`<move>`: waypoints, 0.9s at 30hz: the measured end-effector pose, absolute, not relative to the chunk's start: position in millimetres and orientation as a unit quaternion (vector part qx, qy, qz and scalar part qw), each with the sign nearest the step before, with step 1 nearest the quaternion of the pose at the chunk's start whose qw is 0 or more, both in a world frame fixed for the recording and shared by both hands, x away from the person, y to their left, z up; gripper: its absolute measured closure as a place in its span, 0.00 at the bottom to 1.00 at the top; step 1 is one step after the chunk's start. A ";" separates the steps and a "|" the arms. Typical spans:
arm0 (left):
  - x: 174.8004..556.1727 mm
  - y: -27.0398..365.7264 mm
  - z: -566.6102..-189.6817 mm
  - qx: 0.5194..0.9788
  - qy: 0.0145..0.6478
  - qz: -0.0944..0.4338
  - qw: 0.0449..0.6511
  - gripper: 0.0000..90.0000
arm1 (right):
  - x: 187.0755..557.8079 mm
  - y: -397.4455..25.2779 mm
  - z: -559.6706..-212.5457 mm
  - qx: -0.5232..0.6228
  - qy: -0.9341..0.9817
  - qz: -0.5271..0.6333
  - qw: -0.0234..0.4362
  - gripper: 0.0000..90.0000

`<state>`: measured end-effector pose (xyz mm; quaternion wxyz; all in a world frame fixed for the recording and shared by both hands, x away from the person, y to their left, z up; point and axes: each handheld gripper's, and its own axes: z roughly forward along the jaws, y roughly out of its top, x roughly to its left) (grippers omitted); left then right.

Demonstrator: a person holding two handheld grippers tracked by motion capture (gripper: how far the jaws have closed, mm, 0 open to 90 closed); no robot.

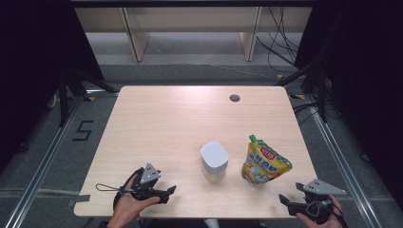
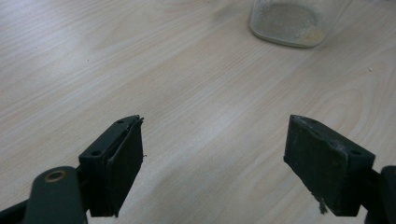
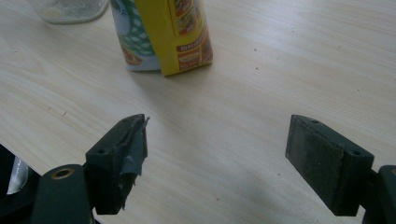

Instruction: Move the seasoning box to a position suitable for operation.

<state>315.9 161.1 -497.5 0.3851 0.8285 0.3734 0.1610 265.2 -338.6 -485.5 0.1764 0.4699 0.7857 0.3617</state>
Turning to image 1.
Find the light wooden bench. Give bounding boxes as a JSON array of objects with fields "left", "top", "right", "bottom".
[{"left": 75, "top": 7, "right": 313, "bottom": 63}]

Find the yellow seasoning pouch green cap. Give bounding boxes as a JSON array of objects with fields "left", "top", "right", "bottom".
[{"left": 240, "top": 134, "right": 294, "bottom": 187}]

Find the grey cord loop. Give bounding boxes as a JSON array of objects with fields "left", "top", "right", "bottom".
[{"left": 95, "top": 182, "right": 124, "bottom": 193}]

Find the grey tape strip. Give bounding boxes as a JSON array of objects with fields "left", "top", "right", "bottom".
[{"left": 67, "top": 194, "right": 91, "bottom": 207}]

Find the glass jar with white lid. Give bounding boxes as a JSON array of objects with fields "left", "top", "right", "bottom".
[{"left": 200, "top": 141, "right": 230, "bottom": 183}]

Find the person's left hand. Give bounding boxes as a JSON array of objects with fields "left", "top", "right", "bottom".
[{"left": 113, "top": 175, "right": 162, "bottom": 222}]

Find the metal floor rail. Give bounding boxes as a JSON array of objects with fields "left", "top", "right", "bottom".
[
  {"left": 3, "top": 94, "right": 86, "bottom": 228},
  {"left": 304, "top": 94, "right": 378, "bottom": 228}
]

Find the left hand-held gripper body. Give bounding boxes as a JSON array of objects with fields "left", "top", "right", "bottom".
[{"left": 130, "top": 162, "right": 162, "bottom": 201}]

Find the black curtain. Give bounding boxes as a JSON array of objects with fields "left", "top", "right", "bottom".
[
  {"left": 0, "top": 0, "right": 106, "bottom": 167},
  {"left": 294, "top": 0, "right": 403, "bottom": 212}
]

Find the black metal stand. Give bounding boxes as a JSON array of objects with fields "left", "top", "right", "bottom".
[
  {"left": 275, "top": 59, "right": 329, "bottom": 124},
  {"left": 57, "top": 66, "right": 119, "bottom": 127}
]

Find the person's right hand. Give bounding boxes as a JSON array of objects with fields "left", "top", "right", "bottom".
[{"left": 296, "top": 194, "right": 345, "bottom": 228}]

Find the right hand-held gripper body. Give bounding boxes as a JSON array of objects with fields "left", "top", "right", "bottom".
[{"left": 289, "top": 179, "right": 347, "bottom": 225}]

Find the black cable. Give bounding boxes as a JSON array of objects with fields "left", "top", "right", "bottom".
[
  {"left": 293, "top": 102, "right": 318, "bottom": 125},
  {"left": 266, "top": 7, "right": 300, "bottom": 74},
  {"left": 256, "top": 35, "right": 297, "bottom": 67}
]

